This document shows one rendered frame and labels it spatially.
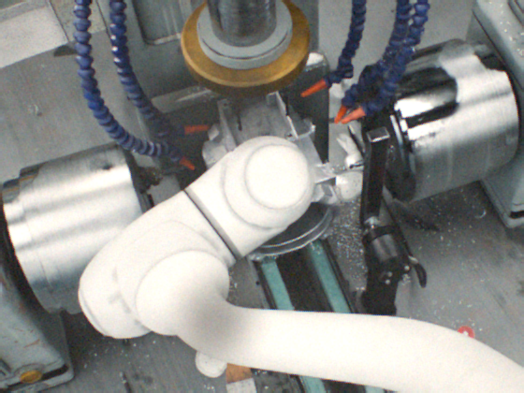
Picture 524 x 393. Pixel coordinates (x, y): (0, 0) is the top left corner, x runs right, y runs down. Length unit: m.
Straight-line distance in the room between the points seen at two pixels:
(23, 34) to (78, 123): 0.86
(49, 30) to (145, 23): 1.26
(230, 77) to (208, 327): 0.42
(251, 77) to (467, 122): 0.39
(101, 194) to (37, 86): 0.69
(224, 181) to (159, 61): 0.57
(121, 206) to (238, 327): 0.50
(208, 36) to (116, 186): 0.27
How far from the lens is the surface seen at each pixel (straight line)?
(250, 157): 0.78
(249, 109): 1.29
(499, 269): 1.51
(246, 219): 0.80
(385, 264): 1.21
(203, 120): 1.30
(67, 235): 1.18
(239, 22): 1.01
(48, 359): 1.38
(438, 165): 1.26
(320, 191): 1.22
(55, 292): 1.21
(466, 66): 1.29
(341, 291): 1.32
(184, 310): 0.75
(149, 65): 1.35
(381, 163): 1.13
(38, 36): 2.54
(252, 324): 0.70
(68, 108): 1.77
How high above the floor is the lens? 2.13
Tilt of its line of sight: 61 degrees down
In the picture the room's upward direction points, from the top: 3 degrees counter-clockwise
